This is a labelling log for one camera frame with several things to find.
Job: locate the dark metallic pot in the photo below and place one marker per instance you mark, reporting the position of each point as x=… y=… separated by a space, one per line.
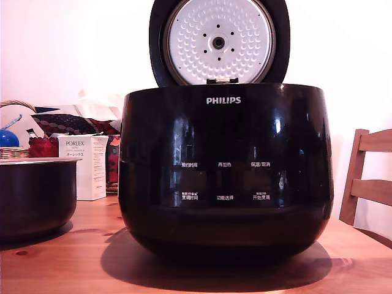
x=33 y=199

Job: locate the black Philips rice cooker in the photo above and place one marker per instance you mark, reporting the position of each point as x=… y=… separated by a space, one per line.
x=226 y=137

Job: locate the black rice cooker lid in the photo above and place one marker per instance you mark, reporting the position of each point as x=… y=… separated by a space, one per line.
x=219 y=43

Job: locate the dark floral box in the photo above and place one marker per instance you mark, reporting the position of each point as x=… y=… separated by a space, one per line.
x=112 y=159

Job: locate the white paper bag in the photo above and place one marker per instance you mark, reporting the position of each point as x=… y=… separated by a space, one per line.
x=95 y=105

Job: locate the white Porlex carton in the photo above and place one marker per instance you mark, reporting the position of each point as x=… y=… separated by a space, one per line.
x=75 y=171

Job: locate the dark dotted cushion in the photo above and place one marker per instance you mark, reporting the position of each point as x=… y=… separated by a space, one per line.
x=67 y=122

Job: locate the red patterned fabric pouch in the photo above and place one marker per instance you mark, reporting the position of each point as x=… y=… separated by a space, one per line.
x=43 y=147

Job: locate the wooden chair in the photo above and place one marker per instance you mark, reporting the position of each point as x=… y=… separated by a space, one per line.
x=355 y=171

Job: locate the wicker basket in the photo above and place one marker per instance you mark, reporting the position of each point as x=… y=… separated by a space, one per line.
x=12 y=152

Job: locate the blue ball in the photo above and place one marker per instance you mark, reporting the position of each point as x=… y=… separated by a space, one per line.
x=7 y=138

